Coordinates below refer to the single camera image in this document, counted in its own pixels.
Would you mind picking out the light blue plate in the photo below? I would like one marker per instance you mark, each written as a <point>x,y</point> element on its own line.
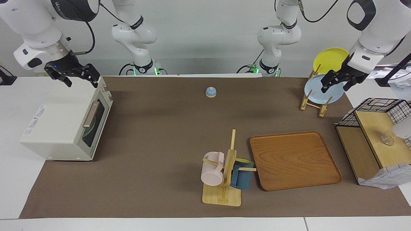
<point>316,93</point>

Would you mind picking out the wooden mug tree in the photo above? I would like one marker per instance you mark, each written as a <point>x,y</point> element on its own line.
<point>221,196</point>

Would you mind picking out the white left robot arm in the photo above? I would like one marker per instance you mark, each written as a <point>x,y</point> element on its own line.
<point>379,29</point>

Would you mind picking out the white rounded container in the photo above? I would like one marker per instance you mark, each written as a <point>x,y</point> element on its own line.
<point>403,130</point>

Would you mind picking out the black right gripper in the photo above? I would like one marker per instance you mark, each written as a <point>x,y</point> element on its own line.
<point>65,65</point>

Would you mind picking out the small clear glass bowl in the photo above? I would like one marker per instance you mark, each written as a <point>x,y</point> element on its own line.
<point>387,139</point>

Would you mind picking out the black angled stand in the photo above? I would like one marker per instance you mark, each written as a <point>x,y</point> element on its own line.
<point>390,75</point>

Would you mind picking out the blue mug yellow inside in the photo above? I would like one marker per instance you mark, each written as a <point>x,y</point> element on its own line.
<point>240,179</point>

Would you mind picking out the pink mug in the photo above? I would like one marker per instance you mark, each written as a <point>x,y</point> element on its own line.
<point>212,173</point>

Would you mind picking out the brown table mat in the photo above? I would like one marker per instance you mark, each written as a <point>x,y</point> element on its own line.
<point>160,144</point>

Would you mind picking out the white toaster oven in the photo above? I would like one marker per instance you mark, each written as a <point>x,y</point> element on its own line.
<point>54,125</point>

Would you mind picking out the blue wooden call bell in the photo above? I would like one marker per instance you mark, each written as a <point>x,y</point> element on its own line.
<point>211,92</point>

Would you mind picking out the white checked cloth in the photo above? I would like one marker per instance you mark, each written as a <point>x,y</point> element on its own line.
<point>388,176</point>
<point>344,118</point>

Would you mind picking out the wooden plate rack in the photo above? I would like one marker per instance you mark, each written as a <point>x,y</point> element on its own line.
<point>322,109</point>

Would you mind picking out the yellow plate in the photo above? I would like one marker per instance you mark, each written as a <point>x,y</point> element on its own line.
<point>330,59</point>

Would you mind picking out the black table clamp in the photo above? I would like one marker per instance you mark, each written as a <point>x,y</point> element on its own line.
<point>5,78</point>

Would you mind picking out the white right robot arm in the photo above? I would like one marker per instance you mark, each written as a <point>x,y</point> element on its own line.
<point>32,25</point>

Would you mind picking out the brown wooden tray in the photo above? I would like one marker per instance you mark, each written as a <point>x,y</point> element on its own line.
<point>293,160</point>

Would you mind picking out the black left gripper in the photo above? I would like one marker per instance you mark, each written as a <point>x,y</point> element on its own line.
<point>345,72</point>

